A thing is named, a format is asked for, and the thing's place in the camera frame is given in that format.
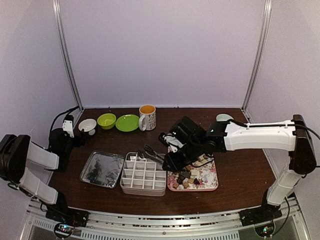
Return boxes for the metal tongs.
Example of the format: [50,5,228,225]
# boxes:
[137,144,192,178]

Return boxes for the white mug with orange inside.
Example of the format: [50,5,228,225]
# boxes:
[138,105,157,131]

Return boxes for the green plate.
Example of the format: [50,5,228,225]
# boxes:
[115,114,140,132]

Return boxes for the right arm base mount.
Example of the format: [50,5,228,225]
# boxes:
[239,203,282,238]

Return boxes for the aluminium frame post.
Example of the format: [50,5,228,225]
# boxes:
[52,0,84,111]
[241,0,272,112]

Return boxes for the front aluminium rail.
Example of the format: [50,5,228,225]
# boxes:
[18,203,311,240]

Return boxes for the pink tin box with dividers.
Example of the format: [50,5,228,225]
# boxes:
[119,152,167,197]

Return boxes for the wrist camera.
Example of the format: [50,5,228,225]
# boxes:
[158,132,183,153]
[62,114,75,138]

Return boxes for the tan Sweet chocolate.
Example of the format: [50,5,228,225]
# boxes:
[187,178,195,184]

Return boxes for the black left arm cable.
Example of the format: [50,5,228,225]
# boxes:
[48,106,80,136]

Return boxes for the floral pink tray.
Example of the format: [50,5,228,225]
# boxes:
[166,154,219,192]

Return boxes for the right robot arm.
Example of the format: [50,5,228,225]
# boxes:
[162,114,317,221]

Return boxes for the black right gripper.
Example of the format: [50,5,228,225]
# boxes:
[161,140,203,174]

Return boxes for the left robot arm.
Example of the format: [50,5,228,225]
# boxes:
[0,128,85,222]

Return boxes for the pale blue ceramic bowl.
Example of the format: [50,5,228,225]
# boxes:
[215,113,234,122]

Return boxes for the pink bunny tin lid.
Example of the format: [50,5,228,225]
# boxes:
[79,151,125,189]

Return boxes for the left aluminium frame post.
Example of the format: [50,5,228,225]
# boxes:
[52,0,84,111]

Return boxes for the right aluminium frame post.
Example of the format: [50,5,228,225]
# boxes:
[241,0,272,112]

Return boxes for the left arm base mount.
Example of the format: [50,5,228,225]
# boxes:
[44,192,89,240]

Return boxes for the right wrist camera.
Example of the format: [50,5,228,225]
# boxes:
[158,132,183,153]

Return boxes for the green bowl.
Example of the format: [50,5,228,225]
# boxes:
[97,113,117,130]

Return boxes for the white black bowl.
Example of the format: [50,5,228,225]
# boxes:
[78,118,98,136]

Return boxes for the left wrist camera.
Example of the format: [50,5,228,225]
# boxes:
[62,114,75,138]

